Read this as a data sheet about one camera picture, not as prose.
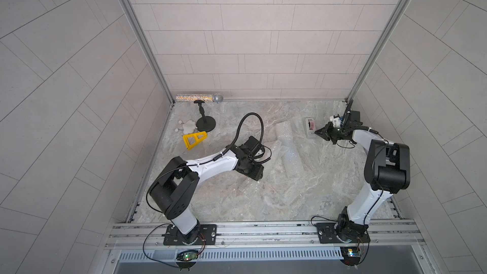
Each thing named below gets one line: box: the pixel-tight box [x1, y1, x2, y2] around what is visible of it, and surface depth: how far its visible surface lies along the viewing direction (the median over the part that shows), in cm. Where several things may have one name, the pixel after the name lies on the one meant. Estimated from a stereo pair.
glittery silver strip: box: [175, 93, 214, 103], surface depth 90 cm
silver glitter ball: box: [213, 93, 224, 104], surface depth 90 cm
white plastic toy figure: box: [174, 119, 198, 135], surface depth 103 cm
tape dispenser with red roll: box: [304, 117, 316, 137], surface depth 102 cm
